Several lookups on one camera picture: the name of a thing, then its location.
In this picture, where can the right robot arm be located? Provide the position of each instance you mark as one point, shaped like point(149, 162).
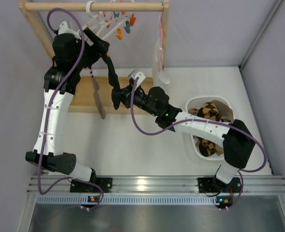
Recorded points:
point(235, 138)

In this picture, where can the white plastic clip hanger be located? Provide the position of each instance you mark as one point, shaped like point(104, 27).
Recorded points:
point(106, 24)

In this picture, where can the taupe striped-cuff sock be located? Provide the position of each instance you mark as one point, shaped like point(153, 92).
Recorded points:
point(96, 96)

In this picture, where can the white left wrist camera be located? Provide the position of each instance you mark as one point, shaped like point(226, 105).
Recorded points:
point(64, 28)

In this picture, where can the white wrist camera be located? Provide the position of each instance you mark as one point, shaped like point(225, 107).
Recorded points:
point(137, 75)
point(64, 28)

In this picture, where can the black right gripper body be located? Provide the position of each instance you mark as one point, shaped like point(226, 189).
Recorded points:
point(125, 94)

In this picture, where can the black sock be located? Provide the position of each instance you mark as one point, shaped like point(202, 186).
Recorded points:
point(114, 82)

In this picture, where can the white hanging garment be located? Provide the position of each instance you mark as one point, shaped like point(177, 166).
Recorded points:
point(158, 75)

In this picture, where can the pink hanger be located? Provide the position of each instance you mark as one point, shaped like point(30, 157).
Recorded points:
point(160, 42)

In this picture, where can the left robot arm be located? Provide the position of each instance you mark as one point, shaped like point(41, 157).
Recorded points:
point(72, 54)

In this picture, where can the socks pile in basket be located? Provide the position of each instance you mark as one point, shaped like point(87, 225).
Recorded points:
point(216, 111)

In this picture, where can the wooden clothes rack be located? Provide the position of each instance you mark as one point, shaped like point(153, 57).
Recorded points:
point(83, 101)

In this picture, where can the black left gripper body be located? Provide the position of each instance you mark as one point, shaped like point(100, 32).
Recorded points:
point(98, 43)

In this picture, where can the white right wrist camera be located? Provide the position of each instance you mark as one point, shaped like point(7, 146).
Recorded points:
point(137, 75)

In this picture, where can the white plastic basket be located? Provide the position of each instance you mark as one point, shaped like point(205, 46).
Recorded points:
point(197, 103)

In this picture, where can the aluminium mounting rail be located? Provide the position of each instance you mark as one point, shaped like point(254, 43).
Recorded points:
point(159, 190)

